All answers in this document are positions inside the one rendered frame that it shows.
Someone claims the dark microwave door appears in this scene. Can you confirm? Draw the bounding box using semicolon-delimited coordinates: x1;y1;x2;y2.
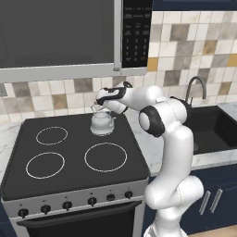
0;0;123;70

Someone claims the grey curved tap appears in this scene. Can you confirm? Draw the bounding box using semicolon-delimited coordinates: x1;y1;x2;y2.
184;76;207;107

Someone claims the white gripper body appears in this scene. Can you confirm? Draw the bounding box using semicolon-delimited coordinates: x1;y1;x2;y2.
96;98;130;116

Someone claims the silver microwave oven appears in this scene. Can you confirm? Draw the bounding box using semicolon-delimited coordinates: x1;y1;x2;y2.
0;0;155;84

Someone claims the black sink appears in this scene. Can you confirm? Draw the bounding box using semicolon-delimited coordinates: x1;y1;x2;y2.
184;105;237;156

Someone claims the black and silver stove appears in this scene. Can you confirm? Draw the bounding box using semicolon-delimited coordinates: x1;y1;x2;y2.
0;112;152;237

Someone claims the white kettle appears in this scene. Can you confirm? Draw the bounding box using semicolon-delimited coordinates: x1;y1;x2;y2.
90;104;118;137

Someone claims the dark blue cupboard door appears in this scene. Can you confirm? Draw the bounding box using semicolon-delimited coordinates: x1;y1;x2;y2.
180;168;217;235
212;163;237;230

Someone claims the dark blue base cupboard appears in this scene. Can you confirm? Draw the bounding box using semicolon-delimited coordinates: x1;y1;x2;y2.
0;200;17;237

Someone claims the black oven door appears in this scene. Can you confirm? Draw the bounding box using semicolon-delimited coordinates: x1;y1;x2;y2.
17;200;145;237

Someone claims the silver microwave door handle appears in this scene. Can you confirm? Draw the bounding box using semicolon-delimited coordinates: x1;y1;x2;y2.
113;0;123;72

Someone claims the silver cupboard handle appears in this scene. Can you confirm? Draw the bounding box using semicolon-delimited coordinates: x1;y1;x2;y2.
209;188;224;214
198;190;212;217

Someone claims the dark blue wall cupboard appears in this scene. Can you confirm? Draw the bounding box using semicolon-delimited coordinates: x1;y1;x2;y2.
152;0;237;13

